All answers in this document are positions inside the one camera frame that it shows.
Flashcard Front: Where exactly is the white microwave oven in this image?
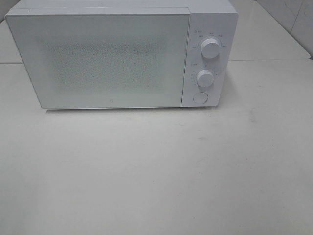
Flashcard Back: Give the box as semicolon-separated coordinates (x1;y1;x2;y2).
5;0;238;108

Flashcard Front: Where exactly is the white microwave door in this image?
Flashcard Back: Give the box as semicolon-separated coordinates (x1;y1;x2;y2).
6;8;190;109

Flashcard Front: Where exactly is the round white door button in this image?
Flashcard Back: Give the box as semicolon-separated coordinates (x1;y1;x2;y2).
193;92;209;105

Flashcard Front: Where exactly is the white timer knob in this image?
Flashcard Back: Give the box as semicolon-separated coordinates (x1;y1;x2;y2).
196;70;215;88

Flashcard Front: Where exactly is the upper white power knob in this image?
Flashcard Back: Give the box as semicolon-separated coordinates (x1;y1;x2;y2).
200;37;221;59

